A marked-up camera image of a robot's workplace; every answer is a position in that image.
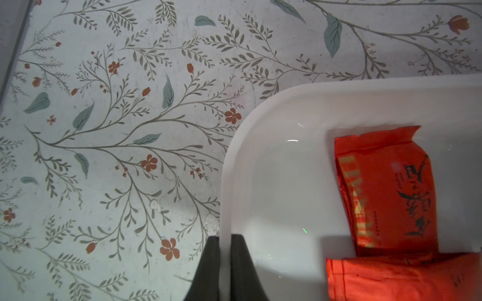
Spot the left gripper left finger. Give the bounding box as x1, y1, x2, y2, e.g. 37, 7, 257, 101
184, 236, 220, 301

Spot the white plastic storage box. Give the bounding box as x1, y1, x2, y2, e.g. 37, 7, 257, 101
220, 75, 481, 300

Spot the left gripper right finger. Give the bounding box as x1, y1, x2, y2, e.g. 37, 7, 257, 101
230, 234, 268, 301

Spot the red tea bag lower box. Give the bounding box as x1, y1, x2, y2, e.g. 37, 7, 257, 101
326, 252, 481, 300

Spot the red tea bag in box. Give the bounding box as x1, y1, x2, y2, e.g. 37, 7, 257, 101
335, 125, 439, 257

